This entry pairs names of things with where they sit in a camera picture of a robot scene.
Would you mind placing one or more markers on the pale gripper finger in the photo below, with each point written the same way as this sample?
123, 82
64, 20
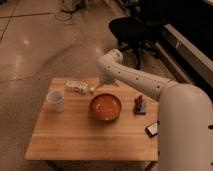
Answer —
99, 86

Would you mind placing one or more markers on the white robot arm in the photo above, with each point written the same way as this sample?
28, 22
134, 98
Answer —
185, 115

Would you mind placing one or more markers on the white packaged item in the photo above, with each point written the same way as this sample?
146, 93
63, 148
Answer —
79, 86

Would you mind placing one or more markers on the orange bowl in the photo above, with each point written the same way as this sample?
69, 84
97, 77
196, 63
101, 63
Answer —
105, 107

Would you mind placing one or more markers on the wooden table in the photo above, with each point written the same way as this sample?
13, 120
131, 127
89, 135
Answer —
74, 135

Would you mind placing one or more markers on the red and blue object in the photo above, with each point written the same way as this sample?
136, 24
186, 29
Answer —
140, 105

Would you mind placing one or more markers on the white paper cup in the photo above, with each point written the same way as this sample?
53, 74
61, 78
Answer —
56, 100

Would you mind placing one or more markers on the black office chair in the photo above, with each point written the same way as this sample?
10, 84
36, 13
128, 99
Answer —
144, 24

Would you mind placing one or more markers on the grey desk edge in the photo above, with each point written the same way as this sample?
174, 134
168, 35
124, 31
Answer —
186, 61

